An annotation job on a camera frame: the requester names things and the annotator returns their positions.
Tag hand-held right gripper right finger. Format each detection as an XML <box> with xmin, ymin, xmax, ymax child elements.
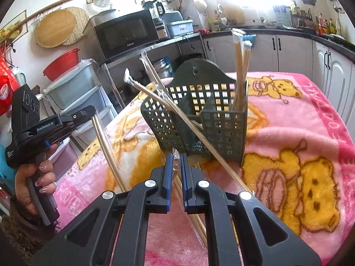
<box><xmin>180</xmin><ymin>152</ymin><xmax>322</xmax><ymax>266</ymax></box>

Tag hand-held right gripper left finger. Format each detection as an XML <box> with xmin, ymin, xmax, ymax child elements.
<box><xmin>31</xmin><ymin>152</ymin><xmax>175</xmax><ymax>266</ymax></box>

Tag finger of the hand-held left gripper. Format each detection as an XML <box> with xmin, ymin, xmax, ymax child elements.
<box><xmin>59</xmin><ymin>105</ymin><xmax>97</xmax><ymax>130</ymax></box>

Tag wooden chopsticks pair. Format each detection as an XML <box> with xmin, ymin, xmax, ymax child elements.
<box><xmin>91</xmin><ymin>113</ymin><xmax>130</xmax><ymax>193</ymax></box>
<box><xmin>139</xmin><ymin>50</ymin><xmax>171</xmax><ymax>100</ymax></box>
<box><xmin>242</xmin><ymin>41</ymin><xmax>252</xmax><ymax>108</ymax></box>
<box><xmin>170</xmin><ymin>147</ymin><xmax>210</xmax><ymax>248</ymax></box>
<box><xmin>231</xmin><ymin>28</ymin><xmax>243</xmax><ymax>111</ymax></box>
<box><xmin>123</xmin><ymin>68</ymin><xmax>252</xmax><ymax>196</ymax></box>

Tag dark green utensil basket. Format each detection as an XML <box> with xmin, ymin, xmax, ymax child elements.
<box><xmin>140</xmin><ymin>59</ymin><xmax>249</xmax><ymax>162</ymax></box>

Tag person's left forearm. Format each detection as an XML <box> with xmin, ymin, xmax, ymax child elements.
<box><xmin>10</xmin><ymin>194</ymin><xmax>61</xmax><ymax>246</ymax></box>

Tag person's left hand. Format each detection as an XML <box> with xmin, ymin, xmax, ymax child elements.
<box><xmin>14</xmin><ymin>143</ymin><xmax>60</xmax><ymax>217</ymax></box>

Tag grey plastic drawer unit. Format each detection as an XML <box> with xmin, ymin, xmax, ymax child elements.
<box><xmin>44</xmin><ymin>59</ymin><xmax>119</xmax><ymax>147</ymax></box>

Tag red and white bag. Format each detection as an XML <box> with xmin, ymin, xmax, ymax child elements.
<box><xmin>0</xmin><ymin>57</ymin><xmax>19</xmax><ymax>117</ymax></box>

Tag red plastic basin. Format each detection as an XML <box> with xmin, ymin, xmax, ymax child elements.
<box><xmin>43</xmin><ymin>48</ymin><xmax>80</xmax><ymax>82</ymax></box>

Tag round bamboo tray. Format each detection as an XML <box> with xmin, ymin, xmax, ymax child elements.
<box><xmin>36</xmin><ymin>9</ymin><xmax>77</xmax><ymax>48</ymax></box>

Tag black microwave oven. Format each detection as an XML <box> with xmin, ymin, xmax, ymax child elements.
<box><xmin>93</xmin><ymin>11</ymin><xmax>158</xmax><ymax>61</ymax></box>

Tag steel pot with lid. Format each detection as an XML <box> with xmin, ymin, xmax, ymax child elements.
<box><xmin>152</xmin><ymin>58</ymin><xmax>173</xmax><ymax>78</ymax></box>

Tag round striped mat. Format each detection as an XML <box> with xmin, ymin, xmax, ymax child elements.
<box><xmin>61</xmin><ymin>6</ymin><xmax>91</xmax><ymax>46</ymax></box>

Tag printed pink blanket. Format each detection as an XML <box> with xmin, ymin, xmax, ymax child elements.
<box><xmin>53</xmin><ymin>71</ymin><xmax>355</xmax><ymax>266</ymax></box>

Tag long wooden pole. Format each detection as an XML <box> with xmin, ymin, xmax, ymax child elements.
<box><xmin>0</xmin><ymin>0</ymin><xmax>88</xmax><ymax>39</ymax></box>

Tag metal kitchen rack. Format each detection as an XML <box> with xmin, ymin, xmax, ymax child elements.
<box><xmin>100</xmin><ymin>32</ymin><xmax>209</xmax><ymax>114</ymax></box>

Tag black electric kettle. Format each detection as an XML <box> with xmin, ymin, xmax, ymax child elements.
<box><xmin>141</xmin><ymin>0</ymin><xmax>166</xmax><ymax>20</ymax></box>

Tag grey plastic bin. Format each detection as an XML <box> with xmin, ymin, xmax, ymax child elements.
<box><xmin>166</xmin><ymin>19</ymin><xmax>194</xmax><ymax>38</ymax></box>

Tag white kitchen cabinets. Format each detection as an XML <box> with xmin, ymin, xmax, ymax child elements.
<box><xmin>202</xmin><ymin>29</ymin><xmax>355</xmax><ymax>129</ymax></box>

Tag knife block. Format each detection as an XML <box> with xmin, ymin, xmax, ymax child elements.
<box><xmin>273</xmin><ymin>4</ymin><xmax>292</xmax><ymax>27</ymax></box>

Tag row of condiment bottles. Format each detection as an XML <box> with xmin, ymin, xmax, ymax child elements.
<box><xmin>316</xmin><ymin>12</ymin><xmax>342</xmax><ymax>35</ymax></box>

